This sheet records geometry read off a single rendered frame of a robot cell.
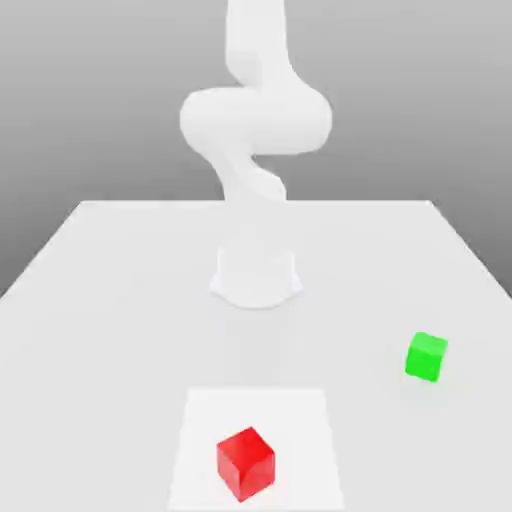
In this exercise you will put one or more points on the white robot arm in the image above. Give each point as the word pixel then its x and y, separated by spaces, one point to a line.
pixel 256 120

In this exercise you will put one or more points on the small green cube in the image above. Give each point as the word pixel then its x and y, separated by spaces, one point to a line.
pixel 425 356

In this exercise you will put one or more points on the small red cube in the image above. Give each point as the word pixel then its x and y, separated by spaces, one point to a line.
pixel 244 464

